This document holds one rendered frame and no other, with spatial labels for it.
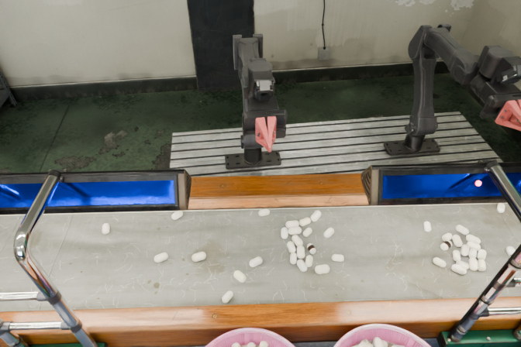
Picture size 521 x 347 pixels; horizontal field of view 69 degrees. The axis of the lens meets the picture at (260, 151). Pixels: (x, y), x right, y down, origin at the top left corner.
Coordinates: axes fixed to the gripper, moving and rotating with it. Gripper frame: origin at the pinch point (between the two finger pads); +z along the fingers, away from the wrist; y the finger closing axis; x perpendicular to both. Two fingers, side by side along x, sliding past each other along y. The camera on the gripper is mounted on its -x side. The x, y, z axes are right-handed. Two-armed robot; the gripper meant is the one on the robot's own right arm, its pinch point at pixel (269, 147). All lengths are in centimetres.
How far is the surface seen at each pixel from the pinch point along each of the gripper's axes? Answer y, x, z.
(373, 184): 17.7, -2.0, 14.8
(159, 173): -22.1, -4.4, 9.5
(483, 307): 39, 18, 32
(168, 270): -26.5, 32.6, 7.9
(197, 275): -19.2, 32.6, 10.1
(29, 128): -142, 111, -158
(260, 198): -0.6, 31.0, -11.5
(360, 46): 98, 83, -195
